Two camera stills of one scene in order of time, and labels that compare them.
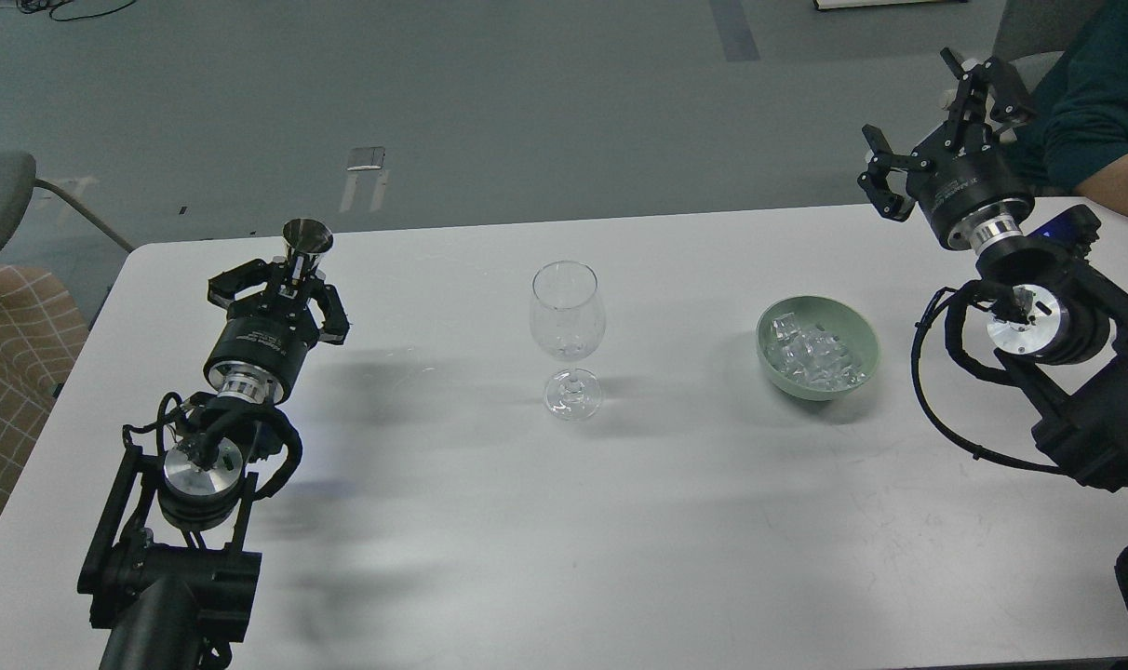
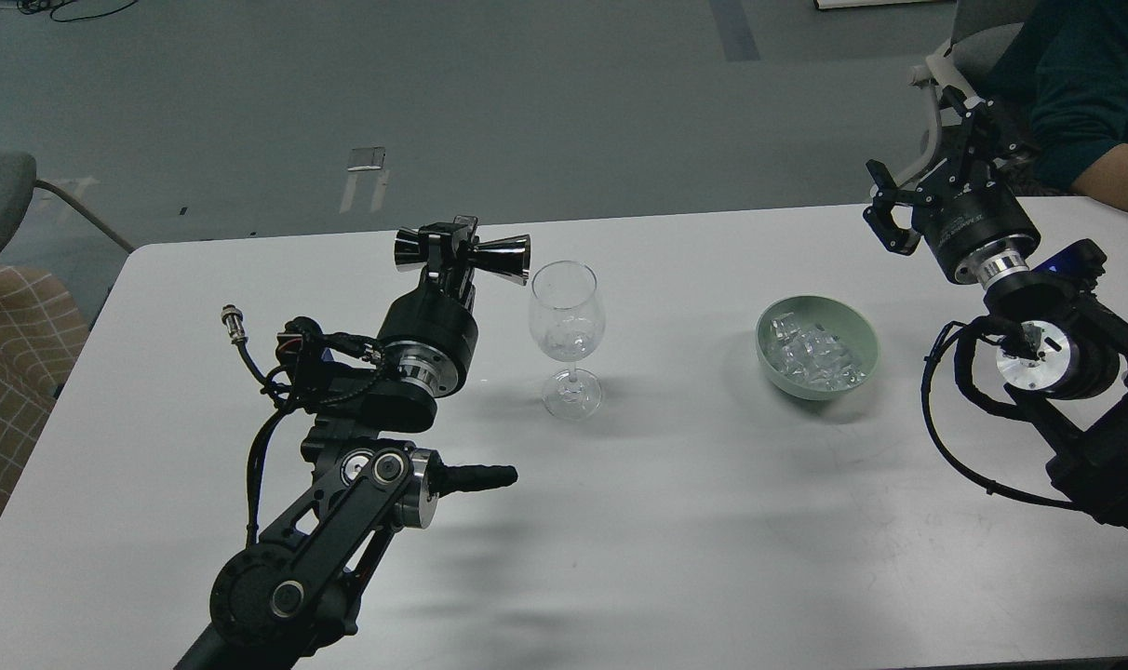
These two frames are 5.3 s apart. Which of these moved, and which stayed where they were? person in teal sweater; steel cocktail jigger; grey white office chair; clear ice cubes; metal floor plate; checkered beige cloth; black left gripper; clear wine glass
Moved: steel cocktail jigger; black left gripper; grey white office chair
Stayed: metal floor plate; checkered beige cloth; clear ice cubes; clear wine glass; person in teal sweater
